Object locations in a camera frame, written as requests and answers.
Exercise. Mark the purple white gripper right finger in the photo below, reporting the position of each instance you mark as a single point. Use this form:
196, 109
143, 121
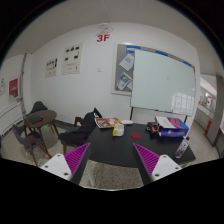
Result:
153, 167

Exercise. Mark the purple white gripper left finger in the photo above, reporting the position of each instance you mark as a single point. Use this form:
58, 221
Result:
71, 165

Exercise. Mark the clear plastic water bottle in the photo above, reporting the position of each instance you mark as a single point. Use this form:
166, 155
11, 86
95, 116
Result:
183, 146

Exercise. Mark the red round coaster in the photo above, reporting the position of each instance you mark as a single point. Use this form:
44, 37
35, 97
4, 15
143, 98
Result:
136, 135

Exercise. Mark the black rectangular table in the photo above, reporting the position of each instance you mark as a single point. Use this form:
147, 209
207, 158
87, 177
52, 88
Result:
120, 151

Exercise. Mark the black red small device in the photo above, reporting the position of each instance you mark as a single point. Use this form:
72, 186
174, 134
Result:
153, 128

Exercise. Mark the chair with black jacket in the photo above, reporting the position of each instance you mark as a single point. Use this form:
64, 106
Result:
80, 135

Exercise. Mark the blue white cardboard box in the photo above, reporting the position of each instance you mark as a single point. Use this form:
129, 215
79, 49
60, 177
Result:
171, 127

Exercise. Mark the grey wooden chair front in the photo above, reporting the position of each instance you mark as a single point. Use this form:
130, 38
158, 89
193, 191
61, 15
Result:
30, 141

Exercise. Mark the white flat object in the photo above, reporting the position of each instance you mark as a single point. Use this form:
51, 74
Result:
126, 122

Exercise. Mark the colourful magazine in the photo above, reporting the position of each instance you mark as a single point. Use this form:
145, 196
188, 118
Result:
107, 122

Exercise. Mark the round brown wooden table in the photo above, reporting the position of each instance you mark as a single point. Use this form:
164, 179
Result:
40, 118

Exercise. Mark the dark chair at back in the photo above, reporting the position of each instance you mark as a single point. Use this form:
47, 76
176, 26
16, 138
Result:
38, 106

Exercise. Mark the red fire extinguisher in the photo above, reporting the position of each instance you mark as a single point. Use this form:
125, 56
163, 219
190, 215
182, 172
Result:
208, 126

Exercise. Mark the large whiteboard on stand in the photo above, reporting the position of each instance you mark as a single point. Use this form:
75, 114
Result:
163, 83

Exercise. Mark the grey notice board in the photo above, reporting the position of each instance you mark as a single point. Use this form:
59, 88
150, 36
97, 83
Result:
124, 66

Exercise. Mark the white mug yellow handle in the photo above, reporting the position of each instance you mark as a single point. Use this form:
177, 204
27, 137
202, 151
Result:
118, 130

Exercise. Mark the small white wall poster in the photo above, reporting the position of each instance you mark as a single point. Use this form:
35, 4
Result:
51, 67

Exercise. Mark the large white wall poster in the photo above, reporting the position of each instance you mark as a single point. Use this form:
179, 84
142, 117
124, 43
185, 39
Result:
71, 61

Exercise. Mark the red 3F wall sign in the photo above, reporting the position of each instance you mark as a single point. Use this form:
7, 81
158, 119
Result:
103, 38

